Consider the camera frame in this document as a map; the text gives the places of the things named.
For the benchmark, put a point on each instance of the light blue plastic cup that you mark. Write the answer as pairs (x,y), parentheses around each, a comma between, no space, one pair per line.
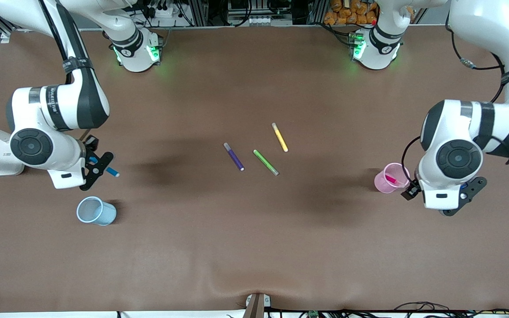
(104,214)

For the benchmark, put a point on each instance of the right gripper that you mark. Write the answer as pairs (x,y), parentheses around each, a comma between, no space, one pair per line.
(90,144)

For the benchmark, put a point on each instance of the pink plastic cup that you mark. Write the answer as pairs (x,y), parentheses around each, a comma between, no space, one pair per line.
(382,183)

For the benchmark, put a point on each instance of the pink marker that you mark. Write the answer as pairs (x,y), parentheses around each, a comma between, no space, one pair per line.
(390,179)

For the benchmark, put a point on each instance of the orange snack bags pile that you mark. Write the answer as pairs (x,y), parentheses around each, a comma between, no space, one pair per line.
(351,11)

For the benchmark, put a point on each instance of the purple marker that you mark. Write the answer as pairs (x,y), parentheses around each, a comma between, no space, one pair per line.
(234,157)

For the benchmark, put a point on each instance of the white power strip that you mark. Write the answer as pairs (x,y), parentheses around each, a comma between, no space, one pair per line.
(166,11)

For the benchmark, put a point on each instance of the blue marker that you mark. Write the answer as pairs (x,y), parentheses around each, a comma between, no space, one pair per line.
(113,171)

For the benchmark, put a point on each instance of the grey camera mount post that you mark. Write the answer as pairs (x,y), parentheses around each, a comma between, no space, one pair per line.
(256,305)

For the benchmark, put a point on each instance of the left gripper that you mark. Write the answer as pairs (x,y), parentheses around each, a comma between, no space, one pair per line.
(412,191)

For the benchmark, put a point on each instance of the green marker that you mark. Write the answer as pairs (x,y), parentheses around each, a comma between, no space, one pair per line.
(265,162)

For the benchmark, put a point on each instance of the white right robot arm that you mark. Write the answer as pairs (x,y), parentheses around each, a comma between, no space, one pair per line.
(82,101)

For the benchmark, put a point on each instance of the yellow marker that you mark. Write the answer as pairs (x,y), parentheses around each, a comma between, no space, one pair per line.
(280,138)

